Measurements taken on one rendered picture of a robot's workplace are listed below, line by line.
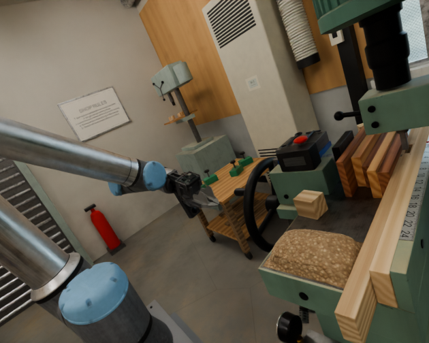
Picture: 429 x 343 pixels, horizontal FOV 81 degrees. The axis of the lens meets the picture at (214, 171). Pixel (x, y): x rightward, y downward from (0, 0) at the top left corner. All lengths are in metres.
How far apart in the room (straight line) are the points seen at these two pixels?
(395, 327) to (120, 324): 0.54
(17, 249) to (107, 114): 2.62
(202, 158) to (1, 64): 2.13
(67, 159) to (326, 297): 0.60
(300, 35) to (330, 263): 1.73
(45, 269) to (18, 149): 0.32
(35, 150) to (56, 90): 2.61
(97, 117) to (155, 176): 2.51
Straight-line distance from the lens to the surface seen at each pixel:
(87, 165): 0.71
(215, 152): 2.72
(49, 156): 0.69
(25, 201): 3.14
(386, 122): 0.54
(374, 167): 0.53
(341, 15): 0.48
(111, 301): 0.68
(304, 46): 1.98
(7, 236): 0.79
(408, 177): 0.50
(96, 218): 3.10
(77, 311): 0.69
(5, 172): 3.15
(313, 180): 0.58
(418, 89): 0.52
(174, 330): 0.86
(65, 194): 3.19
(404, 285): 0.34
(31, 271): 0.82
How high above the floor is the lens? 1.19
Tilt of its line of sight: 16 degrees down
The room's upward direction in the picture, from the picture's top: 24 degrees counter-clockwise
